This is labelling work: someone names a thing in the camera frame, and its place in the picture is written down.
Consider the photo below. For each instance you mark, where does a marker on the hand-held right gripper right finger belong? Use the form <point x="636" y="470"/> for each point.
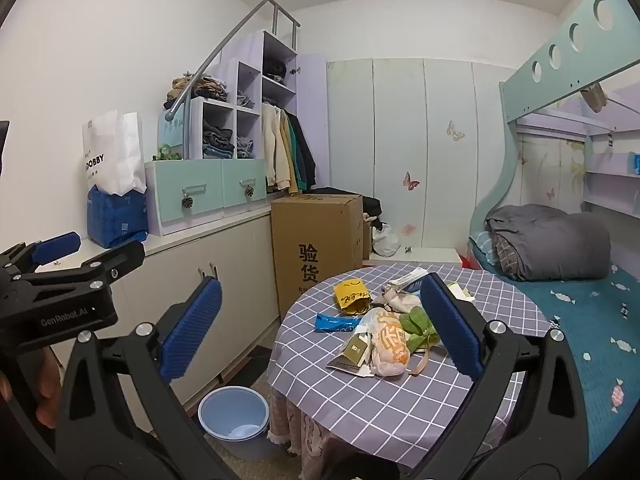
<point x="450" y="325"/>

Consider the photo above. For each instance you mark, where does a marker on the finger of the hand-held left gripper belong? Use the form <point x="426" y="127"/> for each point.
<point x="55" y="248"/>
<point x="117" y="259"/>

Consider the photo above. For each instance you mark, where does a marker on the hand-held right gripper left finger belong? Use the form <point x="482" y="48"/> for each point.
<point x="192" y="330"/>

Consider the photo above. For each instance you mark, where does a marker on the white blue medicine box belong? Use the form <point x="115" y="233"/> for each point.
<point x="405" y="280"/>

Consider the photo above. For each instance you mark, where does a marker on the blue plastic bucket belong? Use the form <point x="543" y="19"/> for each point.
<point x="235" y="410"/>

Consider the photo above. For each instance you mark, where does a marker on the person's left hand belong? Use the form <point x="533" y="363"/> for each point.
<point x="50" y="385"/>

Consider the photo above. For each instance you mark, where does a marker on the green leafy item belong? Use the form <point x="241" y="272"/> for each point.
<point x="417" y="325"/>

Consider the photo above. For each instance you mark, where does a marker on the blue plastic package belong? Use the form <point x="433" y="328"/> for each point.
<point x="115" y="220"/>

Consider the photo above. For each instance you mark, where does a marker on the orange white plastic bag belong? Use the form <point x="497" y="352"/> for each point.
<point x="390" y="345"/>

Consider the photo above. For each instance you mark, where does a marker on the white red step platform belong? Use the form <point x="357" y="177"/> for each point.
<point x="425" y="256"/>

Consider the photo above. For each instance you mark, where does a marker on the beige low cabinet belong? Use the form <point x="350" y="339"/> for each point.
<point x="240" y="270"/>

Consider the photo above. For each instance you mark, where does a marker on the blue plaid pillow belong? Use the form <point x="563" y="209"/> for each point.
<point x="485" y="247"/>

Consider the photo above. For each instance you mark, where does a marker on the olive card packet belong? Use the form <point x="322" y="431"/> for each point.
<point x="355" y="352"/>

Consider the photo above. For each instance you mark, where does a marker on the pale pink flower sticker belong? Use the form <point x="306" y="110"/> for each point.
<point x="409" y="230"/>

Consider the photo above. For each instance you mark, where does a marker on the yellow snack packet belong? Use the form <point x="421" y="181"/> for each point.
<point x="350" y="292"/>

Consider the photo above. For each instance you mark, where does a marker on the white paper bag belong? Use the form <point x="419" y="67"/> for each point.
<point x="112" y="150"/>

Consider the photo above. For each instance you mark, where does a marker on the purple stair cabinet green drawers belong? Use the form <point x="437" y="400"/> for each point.
<point x="200" y="180"/>

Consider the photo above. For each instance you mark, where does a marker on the bright blue wrapper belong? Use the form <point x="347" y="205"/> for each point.
<point x="335" y="322"/>

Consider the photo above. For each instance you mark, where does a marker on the small green plant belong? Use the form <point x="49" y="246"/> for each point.
<point x="169" y="153"/>

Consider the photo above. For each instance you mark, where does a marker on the grey checked tablecloth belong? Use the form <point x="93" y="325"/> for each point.
<point x="350" y="390"/>

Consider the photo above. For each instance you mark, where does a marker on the grey quilt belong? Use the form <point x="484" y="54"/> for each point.
<point x="550" y="240"/>

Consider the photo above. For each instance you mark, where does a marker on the teal candy print bed sheet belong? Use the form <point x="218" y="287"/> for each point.
<point x="590" y="330"/>

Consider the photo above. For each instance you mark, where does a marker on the black bag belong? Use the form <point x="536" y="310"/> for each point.
<point x="371" y="207"/>

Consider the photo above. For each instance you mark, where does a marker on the pink lace table skirt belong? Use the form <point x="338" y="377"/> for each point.
<point x="300" y="430"/>

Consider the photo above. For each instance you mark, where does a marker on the pink butterfly sticker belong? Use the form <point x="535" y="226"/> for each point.
<point x="411" y="182"/>

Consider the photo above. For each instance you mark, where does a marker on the large cardboard box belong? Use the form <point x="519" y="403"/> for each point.
<point x="315" y="240"/>

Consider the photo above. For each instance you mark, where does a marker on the large folded jeans pile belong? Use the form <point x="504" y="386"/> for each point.
<point x="218" y="142"/>

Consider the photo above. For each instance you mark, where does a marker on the small folded jeans pile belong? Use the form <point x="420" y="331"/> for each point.
<point x="245" y="149"/>
<point x="245" y="100"/>

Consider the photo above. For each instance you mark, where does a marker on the camouflage clothes pile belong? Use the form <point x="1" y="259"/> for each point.
<point x="200" y="90"/>

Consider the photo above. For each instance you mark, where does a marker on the white butterfly sticker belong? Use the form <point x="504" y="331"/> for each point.
<point x="455" y="131"/>

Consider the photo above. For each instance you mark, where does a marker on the teal hanging garment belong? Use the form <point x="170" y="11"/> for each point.
<point x="297" y="160"/>

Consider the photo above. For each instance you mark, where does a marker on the black hanging garment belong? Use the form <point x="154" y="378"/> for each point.
<point x="309" y="160"/>

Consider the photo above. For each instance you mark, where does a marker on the white wardrobe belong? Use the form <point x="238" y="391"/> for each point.
<point x="390" y="125"/>

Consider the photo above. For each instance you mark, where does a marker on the grey metal handrail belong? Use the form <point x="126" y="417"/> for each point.
<point x="227" y="42"/>

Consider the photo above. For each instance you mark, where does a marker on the black folded clothes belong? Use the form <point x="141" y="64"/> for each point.
<point x="275" y="70"/>

